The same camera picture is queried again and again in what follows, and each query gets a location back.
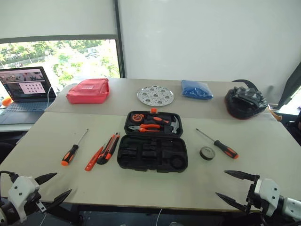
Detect black bag with red rim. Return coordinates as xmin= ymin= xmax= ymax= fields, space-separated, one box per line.
xmin=223 ymin=79 xmax=269 ymax=120

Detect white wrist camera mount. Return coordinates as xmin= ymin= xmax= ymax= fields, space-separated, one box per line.
xmin=253 ymin=178 xmax=282 ymax=218
xmin=8 ymin=175 xmax=41 ymax=224

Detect dark window frame post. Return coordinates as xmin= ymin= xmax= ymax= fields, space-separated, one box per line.
xmin=113 ymin=0 xmax=127 ymax=79

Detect orange-handled pliers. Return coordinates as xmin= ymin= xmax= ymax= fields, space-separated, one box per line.
xmin=128 ymin=123 xmax=162 ymax=133

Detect orange test pen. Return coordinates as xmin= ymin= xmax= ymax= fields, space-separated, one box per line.
xmin=84 ymin=143 xmax=106 ymax=171

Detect dark open laptop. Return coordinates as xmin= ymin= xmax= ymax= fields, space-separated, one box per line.
xmin=0 ymin=66 xmax=57 ymax=125

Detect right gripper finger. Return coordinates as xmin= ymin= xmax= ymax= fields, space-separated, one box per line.
xmin=224 ymin=170 xmax=261 ymax=182
xmin=215 ymin=192 xmax=250 ymax=214

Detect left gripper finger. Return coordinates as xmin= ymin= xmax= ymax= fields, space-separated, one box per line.
xmin=44 ymin=189 xmax=72 ymax=210
xmin=35 ymin=172 xmax=58 ymax=186

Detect white roller blind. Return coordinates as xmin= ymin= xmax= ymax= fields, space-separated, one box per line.
xmin=0 ymin=0 xmax=118 ymax=44

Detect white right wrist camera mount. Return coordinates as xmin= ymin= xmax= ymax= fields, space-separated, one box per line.
xmin=253 ymin=178 xmax=282 ymax=218

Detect black tool case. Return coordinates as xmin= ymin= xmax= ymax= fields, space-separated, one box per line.
xmin=117 ymin=108 xmax=189 ymax=173

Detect short orange-handled screwdriver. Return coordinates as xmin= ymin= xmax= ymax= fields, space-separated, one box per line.
xmin=152 ymin=116 xmax=170 ymax=124

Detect black orange tape measure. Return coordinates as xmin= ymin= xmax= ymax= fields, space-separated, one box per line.
xmin=130 ymin=113 xmax=144 ymax=123

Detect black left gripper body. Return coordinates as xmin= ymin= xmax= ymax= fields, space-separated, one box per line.
xmin=23 ymin=179 xmax=49 ymax=214

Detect black orange utility knife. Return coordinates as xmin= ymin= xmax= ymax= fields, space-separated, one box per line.
xmin=96 ymin=132 xmax=120 ymax=165

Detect red zip pouch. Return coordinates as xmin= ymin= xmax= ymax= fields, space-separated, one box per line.
xmin=66 ymin=78 xmax=111 ymax=105

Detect claw hammer with black handle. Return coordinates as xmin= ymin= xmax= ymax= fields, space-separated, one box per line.
xmin=162 ymin=115 xmax=181 ymax=135

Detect black chair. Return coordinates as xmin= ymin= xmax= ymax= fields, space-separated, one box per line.
xmin=281 ymin=114 xmax=301 ymax=144

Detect black orange long screwdriver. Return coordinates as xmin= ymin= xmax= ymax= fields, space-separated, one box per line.
xmin=61 ymin=128 xmax=89 ymax=166
xmin=195 ymin=128 xmax=239 ymax=160

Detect perforated round metal plate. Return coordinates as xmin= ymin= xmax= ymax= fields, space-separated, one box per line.
xmin=137 ymin=85 xmax=175 ymax=106

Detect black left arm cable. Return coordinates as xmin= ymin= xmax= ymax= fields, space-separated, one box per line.
xmin=0 ymin=170 xmax=19 ymax=183

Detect black electrical tape roll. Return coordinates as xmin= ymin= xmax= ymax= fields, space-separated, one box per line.
xmin=199 ymin=145 xmax=216 ymax=161

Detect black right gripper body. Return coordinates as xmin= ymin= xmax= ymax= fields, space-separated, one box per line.
xmin=246 ymin=179 xmax=263 ymax=212

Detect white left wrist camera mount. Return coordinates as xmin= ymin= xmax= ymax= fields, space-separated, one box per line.
xmin=8 ymin=175 xmax=41 ymax=224

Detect blue plastic bag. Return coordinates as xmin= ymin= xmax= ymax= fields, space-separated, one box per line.
xmin=180 ymin=80 xmax=214 ymax=101

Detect white laptop cable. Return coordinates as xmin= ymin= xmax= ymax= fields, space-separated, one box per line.
xmin=46 ymin=86 xmax=59 ymax=109

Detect orange strap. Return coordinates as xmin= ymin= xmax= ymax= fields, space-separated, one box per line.
xmin=267 ymin=105 xmax=283 ymax=122

